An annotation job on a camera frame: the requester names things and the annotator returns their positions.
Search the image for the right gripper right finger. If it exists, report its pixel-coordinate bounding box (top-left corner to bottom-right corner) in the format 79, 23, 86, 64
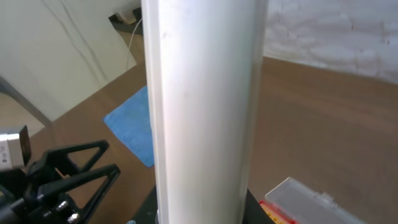
243, 188, 276, 224

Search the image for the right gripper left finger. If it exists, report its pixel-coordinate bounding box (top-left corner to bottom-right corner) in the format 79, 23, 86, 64
132, 185, 159, 224

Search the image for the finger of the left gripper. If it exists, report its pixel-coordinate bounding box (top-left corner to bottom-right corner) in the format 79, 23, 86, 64
24, 164, 121, 223
28, 139, 110, 185

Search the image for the blue cloth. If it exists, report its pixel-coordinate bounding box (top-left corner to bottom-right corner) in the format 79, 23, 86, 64
103, 85, 155, 169

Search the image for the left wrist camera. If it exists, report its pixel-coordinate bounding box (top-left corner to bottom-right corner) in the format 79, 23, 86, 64
0, 124, 32, 170

